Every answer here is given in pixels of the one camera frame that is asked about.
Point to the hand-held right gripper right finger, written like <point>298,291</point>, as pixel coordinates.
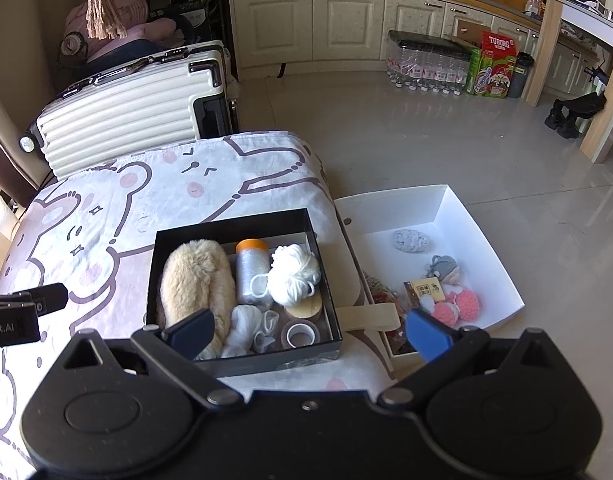
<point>426,340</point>

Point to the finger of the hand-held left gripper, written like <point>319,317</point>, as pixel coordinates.
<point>51,297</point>

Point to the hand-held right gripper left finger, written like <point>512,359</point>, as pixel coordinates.
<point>194,332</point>

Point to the beige plush toy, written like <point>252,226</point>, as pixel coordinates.
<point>191,280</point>

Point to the white mesh cloth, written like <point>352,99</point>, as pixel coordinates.
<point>270,330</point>

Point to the clear plastic bag roll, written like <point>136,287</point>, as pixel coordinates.
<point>251,270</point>

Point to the brown tape roll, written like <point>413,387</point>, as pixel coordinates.
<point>286,336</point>

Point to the black box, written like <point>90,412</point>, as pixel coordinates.
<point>286,360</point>

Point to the white yarn ball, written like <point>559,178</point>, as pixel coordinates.
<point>291,275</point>

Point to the pink knitted ball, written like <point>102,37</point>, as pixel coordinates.
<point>445,312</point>
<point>467,304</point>

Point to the small brown card box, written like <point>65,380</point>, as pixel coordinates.
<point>425,290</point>

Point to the grey mouse doll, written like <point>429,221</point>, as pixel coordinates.
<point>444,269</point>

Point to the grey knitted oval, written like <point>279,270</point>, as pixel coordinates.
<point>410,240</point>

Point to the brown curtain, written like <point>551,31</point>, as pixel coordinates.
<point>6,175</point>

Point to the white paper tray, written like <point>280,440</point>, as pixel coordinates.
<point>411,210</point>

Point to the bear printed blanket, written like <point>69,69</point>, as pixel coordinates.
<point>136,185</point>

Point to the white ribbed suitcase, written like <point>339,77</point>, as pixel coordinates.
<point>116,120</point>

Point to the dark blue clothing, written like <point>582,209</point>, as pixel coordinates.
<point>126,52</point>

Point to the narrow green drink carton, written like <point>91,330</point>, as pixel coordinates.
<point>475,72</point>

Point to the pack of water bottles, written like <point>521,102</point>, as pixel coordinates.
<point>426,65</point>

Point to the black bin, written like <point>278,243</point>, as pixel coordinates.
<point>521,75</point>

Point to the red topped drink carton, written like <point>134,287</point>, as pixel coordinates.
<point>499,65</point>

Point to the pink folded cloth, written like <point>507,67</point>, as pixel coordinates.
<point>159,29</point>

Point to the pink bag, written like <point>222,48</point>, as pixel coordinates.
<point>129,10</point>

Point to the brown cardboard box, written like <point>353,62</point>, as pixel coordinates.
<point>471,35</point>

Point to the light wooden table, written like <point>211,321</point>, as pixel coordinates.
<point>546,40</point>

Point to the cream cabinet row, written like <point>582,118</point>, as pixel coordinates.
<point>336,25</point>

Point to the clear plastic bottle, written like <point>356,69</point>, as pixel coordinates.
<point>534,4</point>

